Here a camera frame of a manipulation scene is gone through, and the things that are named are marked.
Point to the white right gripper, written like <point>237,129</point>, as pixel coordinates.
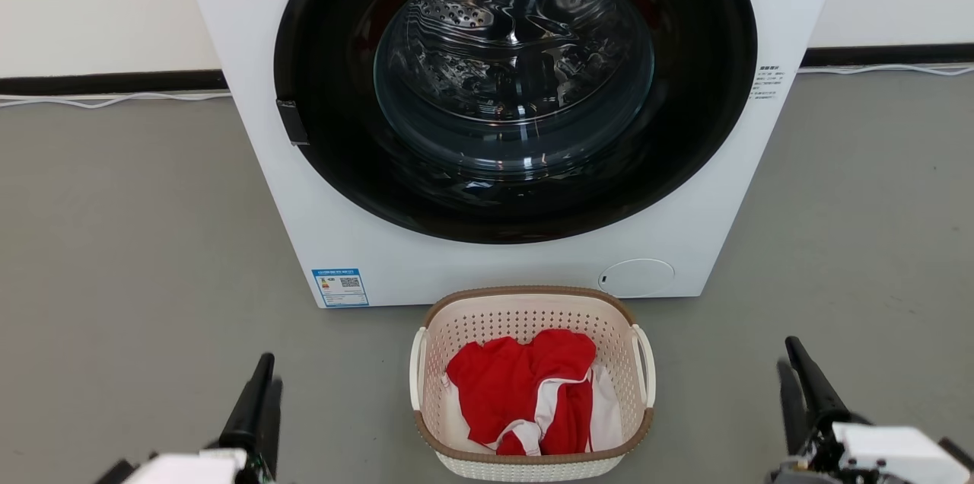
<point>898,453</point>

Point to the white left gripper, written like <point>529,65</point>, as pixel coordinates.
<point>190,467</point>

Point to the cream perforated laundry basket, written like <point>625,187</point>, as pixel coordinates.
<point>525,313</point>

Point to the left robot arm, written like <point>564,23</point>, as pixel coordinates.
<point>112,473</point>

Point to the blue energy label sticker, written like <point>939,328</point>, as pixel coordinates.
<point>340,288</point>

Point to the white garment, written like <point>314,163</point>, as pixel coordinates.
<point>606,415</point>

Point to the round white filter cover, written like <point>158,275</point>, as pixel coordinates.
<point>636,278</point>

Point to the red garment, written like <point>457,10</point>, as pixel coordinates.
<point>502,385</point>

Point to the black round washer door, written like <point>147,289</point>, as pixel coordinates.
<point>327,164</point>

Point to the small printed text sticker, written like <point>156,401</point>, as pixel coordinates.
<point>765,82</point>

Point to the black baseboard strip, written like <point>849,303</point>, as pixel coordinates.
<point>890,55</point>
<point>114,82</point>

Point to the white front-load washing machine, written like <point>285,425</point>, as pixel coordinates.
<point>251,27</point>

